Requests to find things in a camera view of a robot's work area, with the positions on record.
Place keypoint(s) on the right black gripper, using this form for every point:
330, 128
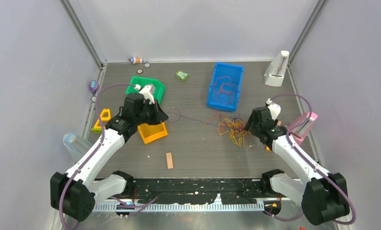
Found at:
249, 122

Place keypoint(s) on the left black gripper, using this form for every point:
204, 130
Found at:
159, 116

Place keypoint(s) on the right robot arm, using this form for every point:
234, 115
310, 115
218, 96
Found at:
321, 195

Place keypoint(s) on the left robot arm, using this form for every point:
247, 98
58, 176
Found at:
76, 192

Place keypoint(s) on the orange plastic bin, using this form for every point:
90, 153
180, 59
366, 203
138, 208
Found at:
151, 133

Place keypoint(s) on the green plastic bin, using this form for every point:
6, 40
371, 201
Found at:
143, 81

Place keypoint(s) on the blue plastic bin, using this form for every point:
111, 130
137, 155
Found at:
225, 87

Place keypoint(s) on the green number tile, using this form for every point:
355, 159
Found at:
183, 76

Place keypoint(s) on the pink metronome box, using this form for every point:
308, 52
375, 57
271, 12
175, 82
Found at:
301, 126

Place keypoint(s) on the white metronome box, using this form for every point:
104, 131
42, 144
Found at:
274, 74

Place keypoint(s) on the yellow triangle block left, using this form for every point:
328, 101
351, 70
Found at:
105, 117

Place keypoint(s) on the small toy figure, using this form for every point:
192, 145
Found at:
135, 60

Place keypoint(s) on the purple round toy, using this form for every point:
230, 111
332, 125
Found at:
93, 86

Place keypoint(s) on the clear plastic bottle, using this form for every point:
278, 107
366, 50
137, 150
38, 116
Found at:
76, 145

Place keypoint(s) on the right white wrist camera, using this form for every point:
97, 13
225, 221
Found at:
274, 108

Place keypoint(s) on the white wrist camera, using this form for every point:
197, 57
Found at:
147, 91
274, 108

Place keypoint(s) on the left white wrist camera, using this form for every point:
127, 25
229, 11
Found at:
147, 91

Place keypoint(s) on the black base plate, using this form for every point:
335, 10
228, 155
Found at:
197, 191

